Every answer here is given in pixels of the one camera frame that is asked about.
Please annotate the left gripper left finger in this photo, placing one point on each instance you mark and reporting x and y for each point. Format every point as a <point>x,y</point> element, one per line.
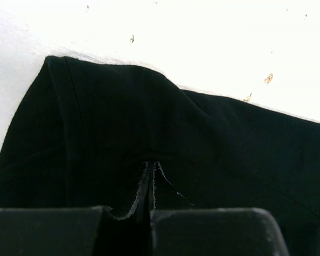
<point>129,202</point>

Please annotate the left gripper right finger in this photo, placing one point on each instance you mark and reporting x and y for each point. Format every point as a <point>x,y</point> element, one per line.
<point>167,206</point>

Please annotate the black t shirt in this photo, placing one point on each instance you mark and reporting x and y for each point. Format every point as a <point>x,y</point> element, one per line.
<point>83,130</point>

